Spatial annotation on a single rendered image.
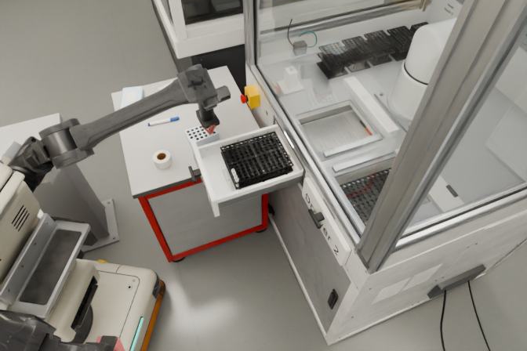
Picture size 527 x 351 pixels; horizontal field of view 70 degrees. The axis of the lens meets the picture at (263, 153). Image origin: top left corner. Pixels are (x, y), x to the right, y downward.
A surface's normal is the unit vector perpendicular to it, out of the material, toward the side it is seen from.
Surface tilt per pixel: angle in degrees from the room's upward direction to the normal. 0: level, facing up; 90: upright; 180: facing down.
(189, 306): 0
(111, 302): 0
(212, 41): 90
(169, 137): 0
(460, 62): 90
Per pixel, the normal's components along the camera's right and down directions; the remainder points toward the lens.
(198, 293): 0.00, -0.63
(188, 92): -0.05, 0.13
